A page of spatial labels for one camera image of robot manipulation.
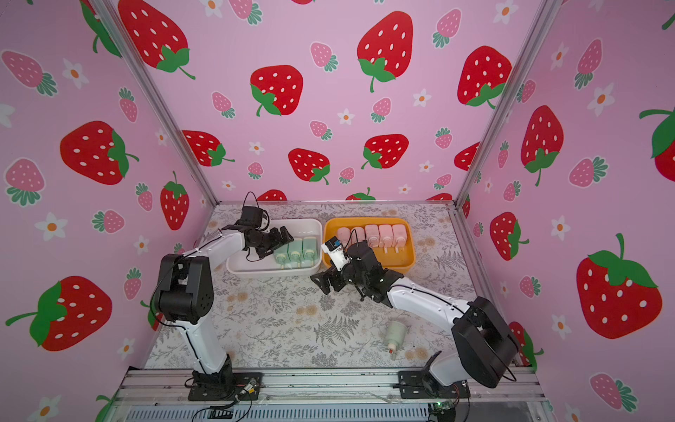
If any aluminium front rail frame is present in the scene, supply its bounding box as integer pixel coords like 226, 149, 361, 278
98, 367, 555, 421

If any floral patterned table mat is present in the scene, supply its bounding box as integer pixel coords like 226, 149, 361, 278
212, 203, 476, 369

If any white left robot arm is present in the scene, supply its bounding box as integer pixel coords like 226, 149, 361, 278
151, 206, 294, 376

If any yellow plastic storage box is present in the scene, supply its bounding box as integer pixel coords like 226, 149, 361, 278
323, 216, 416, 274

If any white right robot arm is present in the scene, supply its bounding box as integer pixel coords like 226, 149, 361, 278
311, 237, 520, 396

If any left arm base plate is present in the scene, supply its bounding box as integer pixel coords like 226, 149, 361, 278
186, 357, 264, 402

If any white plastic storage box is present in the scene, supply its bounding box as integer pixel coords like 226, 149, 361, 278
226, 218, 323, 279

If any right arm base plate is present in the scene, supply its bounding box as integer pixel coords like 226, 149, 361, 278
394, 352, 470, 401

